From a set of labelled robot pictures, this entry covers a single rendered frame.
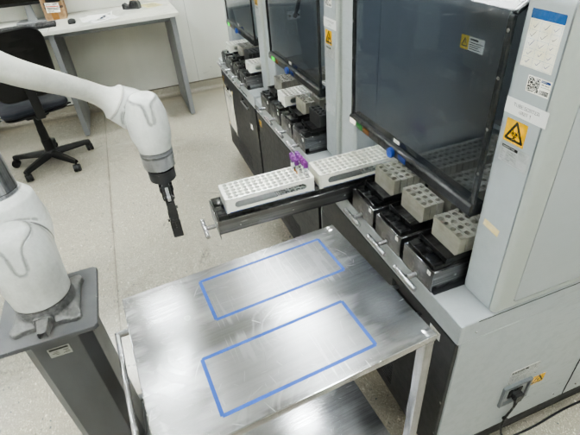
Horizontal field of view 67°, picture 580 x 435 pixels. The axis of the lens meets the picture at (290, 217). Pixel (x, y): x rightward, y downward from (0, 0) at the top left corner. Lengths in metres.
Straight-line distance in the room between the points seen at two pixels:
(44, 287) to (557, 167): 1.22
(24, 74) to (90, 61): 3.65
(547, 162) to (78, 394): 1.41
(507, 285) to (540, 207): 0.21
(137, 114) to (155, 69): 3.66
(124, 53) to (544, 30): 4.24
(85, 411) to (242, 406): 0.84
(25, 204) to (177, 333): 0.61
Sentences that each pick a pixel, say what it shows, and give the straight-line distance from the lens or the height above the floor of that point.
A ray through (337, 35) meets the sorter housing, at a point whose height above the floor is 1.21.
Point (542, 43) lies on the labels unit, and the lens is 0.90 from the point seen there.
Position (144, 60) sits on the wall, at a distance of 4.82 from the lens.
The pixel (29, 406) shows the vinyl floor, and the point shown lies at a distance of 2.21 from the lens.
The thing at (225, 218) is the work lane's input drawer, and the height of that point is 0.80.
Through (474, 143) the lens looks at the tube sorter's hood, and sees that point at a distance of 1.04.
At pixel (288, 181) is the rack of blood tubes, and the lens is 1.39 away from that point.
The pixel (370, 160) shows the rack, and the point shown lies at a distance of 1.50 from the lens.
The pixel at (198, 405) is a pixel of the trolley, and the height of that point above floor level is 0.82.
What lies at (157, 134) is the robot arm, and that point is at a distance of 1.21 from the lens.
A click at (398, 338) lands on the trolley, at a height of 0.82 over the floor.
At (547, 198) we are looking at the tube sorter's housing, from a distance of 1.03.
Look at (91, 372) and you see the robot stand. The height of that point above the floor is 0.48.
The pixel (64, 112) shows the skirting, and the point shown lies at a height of 0.04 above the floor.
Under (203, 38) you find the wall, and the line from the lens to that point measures 4.85.
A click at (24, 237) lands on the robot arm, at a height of 0.96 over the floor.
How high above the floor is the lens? 1.59
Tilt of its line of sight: 36 degrees down
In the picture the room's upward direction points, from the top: 5 degrees counter-clockwise
